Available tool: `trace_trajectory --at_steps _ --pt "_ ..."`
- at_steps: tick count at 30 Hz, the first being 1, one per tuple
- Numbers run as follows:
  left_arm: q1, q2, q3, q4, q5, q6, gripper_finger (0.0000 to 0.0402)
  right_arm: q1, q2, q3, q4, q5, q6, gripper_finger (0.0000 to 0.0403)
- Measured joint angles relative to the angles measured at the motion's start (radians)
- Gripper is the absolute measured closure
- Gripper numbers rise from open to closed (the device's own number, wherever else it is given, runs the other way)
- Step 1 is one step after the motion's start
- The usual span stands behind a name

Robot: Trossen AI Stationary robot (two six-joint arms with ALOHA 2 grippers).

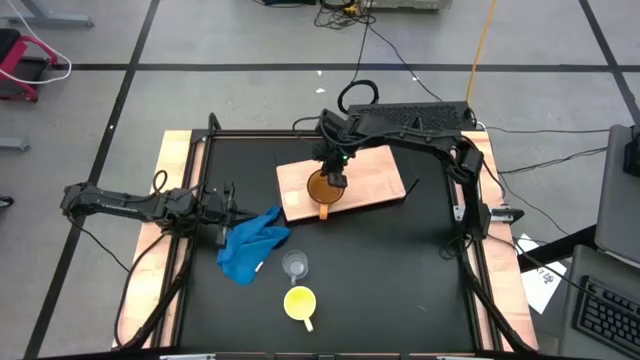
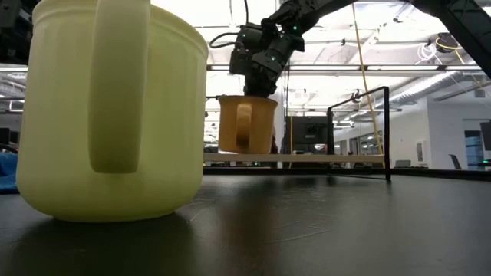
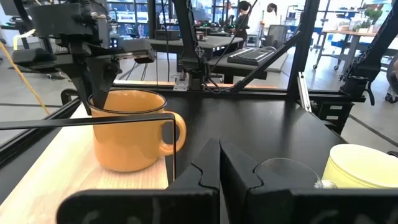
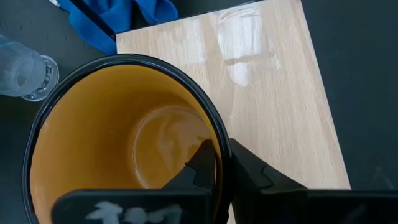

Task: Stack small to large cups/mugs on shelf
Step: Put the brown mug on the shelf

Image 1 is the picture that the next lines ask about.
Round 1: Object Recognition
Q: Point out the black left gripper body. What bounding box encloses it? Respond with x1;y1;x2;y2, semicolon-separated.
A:
199;180;236;246

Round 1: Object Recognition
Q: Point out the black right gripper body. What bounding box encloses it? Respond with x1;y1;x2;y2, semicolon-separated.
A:
313;142;351;174

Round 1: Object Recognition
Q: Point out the orange mug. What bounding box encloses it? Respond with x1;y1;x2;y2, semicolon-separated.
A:
306;168;347;221

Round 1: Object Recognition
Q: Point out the clear plastic cup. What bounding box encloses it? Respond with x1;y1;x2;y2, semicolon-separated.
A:
281;249;310;287

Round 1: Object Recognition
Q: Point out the yellow mug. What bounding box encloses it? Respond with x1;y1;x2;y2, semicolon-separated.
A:
282;285;318;333

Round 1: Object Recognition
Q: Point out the blue cloth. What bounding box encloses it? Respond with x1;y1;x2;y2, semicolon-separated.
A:
216;206;292;287

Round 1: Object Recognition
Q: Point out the black computer case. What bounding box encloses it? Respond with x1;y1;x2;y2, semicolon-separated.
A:
346;101;476;132

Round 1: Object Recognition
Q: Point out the grey equipment box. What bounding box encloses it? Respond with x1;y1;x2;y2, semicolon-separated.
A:
369;0;454;11

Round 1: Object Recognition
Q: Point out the white paper sheet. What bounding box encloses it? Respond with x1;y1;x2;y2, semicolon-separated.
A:
514;233;569;315

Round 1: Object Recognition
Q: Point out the grey table leg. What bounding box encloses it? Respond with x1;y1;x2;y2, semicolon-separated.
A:
0;0;95;29

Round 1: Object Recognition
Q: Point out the red cart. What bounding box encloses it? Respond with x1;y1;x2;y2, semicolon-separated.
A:
0;28;59;104

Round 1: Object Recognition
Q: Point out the grey desk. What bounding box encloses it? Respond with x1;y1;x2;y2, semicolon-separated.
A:
558;244;640;360

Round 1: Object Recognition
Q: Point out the grey side table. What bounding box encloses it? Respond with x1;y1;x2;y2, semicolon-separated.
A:
593;123;640;264

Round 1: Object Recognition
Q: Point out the black device on side table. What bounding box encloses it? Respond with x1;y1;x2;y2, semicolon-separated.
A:
623;124;640;177

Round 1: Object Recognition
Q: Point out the black keyboard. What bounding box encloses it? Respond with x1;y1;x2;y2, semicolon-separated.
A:
572;277;640;359

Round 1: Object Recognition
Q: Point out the black table frame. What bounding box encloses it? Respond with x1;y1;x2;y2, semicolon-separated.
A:
112;112;539;360

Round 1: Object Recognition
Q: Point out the coiled black cable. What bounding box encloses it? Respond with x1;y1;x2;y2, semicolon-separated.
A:
336;79;380;115

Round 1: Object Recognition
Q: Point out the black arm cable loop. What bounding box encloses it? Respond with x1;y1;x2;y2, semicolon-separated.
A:
113;229;167;349

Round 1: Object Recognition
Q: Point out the long black floor cable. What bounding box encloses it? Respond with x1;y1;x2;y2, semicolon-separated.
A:
367;24;444;103

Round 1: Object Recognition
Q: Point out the tangle of black cables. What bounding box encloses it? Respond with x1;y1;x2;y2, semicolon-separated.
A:
313;0;376;30

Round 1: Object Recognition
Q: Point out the yellow cable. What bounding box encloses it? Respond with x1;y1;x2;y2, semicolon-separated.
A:
464;0;497;104

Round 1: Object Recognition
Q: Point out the white cable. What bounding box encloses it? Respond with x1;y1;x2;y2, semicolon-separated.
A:
0;0;73;86

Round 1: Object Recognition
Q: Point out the thin black cable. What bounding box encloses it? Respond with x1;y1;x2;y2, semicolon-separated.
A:
479;125;610;135
498;146;608;176

